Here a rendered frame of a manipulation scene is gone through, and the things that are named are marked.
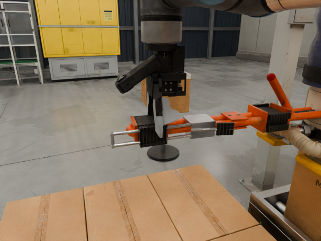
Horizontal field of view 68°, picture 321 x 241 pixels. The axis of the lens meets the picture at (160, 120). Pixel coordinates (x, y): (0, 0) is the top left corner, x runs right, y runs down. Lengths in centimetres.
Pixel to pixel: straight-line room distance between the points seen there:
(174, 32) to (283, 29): 167
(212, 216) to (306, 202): 43
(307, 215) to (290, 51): 125
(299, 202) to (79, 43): 709
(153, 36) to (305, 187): 99
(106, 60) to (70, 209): 676
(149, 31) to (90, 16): 723
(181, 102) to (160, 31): 199
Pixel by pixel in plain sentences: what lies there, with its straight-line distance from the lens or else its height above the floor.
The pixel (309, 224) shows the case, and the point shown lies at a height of 62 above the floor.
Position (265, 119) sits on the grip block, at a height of 120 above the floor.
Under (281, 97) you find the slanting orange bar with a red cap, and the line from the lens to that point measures 75.
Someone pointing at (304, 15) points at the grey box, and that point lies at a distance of 210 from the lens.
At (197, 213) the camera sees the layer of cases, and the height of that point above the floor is 54.
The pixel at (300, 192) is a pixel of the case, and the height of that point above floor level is 74.
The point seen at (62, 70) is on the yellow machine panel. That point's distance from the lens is 776.
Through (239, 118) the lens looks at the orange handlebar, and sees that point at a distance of 67.
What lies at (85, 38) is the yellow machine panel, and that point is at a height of 122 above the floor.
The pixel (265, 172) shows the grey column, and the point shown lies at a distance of 242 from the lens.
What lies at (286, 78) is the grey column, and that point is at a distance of 216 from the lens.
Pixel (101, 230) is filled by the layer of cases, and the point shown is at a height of 54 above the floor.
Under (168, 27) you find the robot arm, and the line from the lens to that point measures 52.
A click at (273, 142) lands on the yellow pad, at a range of 88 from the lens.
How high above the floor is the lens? 142
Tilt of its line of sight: 20 degrees down
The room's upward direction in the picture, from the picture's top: straight up
